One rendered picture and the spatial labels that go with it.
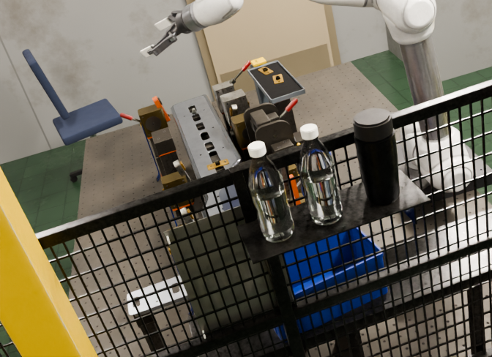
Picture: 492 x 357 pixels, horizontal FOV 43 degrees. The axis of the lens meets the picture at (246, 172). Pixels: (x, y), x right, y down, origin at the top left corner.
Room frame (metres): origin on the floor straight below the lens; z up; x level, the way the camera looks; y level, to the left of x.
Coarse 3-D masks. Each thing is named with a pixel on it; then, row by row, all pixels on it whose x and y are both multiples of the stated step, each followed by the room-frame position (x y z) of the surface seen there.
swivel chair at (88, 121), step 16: (32, 64) 4.09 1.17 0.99; (48, 80) 4.13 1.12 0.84; (48, 96) 4.11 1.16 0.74; (64, 112) 4.11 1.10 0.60; (80, 112) 4.33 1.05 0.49; (96, 112) 4.24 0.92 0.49; (112, 112) 4.16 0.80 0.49; (64, 128) 4.11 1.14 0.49; (80, 128) 4.03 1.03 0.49; (96, 128) 4.01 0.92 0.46; (64, 144) 3.95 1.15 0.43
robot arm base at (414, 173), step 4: (404, 164) 2.07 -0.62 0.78; (400, 168) 2.05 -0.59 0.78; (404, 168) 2.04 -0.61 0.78; (404, 172) 2.02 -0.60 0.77; (412, 172) 1.98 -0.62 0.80; (416, 172) 1.97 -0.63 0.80; (412, 176) 1.98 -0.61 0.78; (416, 176) 1.97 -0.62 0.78; (424, 180) 1.94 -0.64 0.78; (416, 184) 1.94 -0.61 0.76; (424, 184) 1.92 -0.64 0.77; (428, 184) 1.92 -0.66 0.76; (424, 188) 1.91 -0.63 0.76
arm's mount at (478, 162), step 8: (400, 144) 2.25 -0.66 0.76; (400, 152) 2.19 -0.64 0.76; (400, 160) 2.13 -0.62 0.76; (480, 160) 1.98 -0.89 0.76; (480, 168) 1.93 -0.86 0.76; (488, 168) 1.92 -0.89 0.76; (488, 176) 1.90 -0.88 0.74; (472, 184) 1.89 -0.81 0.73; (480, 184) 1.89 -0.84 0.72; (488, 184) 1.90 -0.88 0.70; (424, 192) 1.89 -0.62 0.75; (448, 192) 1.89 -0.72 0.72; (456, 192) 1.89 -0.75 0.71
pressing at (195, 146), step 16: (176, 112) 2.67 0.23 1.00; (208, 112) 2.57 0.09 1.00; (192, 128) 2.45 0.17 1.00; (208, 128) 2.41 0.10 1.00; (224, 128) 2.36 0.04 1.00; (192, 144) 2.30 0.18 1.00; (224, 144) 2.23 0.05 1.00; (192, 160) 2.17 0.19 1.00; (208, 160) 2.13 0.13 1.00; (240, 160) 2.07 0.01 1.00
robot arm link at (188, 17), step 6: (186, 6) 2.02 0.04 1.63; (192, 6) 1.98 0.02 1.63; (186, 12) 1.99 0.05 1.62; (192, 12) 1.97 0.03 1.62; (186, 18) 1.98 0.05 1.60; (192, 18) 1.97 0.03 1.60; (186, 24) 1.98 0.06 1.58; (192, 24) 1.97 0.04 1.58; (198, 24) 1.96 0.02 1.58; (192, 30) 1.99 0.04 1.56; (198, 30) 1.99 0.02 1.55
